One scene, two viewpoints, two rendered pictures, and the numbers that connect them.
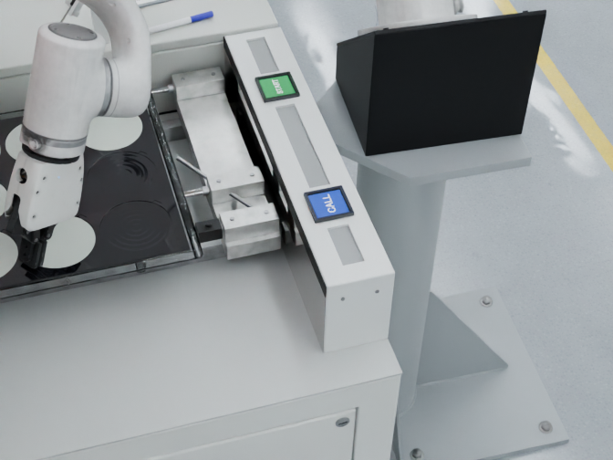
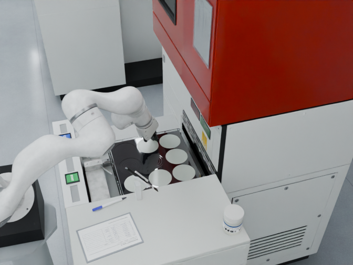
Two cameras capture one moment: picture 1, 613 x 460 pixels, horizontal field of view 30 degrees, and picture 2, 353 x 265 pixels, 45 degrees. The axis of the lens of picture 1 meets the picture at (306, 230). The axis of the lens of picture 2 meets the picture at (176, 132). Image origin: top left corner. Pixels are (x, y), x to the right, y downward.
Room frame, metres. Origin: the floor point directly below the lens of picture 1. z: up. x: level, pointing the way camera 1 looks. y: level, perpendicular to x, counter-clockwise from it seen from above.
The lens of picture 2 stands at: (2.57, 0.48, 2.26)
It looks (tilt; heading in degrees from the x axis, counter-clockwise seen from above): 41 degrees down; 180
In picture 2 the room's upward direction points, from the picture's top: straight up
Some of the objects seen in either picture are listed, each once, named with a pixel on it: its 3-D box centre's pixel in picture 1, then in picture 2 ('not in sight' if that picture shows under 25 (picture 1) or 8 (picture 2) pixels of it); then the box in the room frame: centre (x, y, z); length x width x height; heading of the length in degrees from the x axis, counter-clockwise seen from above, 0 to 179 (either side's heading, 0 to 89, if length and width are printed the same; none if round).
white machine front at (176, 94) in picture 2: not in sight; (187, 106); (0.93, 0.53, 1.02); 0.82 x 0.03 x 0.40; 18
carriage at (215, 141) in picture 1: (223, 164); (96, 181); (1.28, 0.13, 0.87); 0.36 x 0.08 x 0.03; 18
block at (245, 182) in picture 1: (235, 184); (93, 164); (1.21, 0.11, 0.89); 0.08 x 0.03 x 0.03; 108
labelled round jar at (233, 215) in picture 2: not in sight; (232, 220); (1.60, 0.69, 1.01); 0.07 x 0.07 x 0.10
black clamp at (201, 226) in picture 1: (208, 229); not in sight; (1.11, 0.14, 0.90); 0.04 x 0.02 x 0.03; 108
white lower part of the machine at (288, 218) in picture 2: not in sight; (240, 179); (0.83, 0.86, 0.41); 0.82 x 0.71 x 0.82; 18
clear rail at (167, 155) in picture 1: (171, 167); (114, 170); (1.24, 0.20, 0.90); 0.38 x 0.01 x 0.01; 18
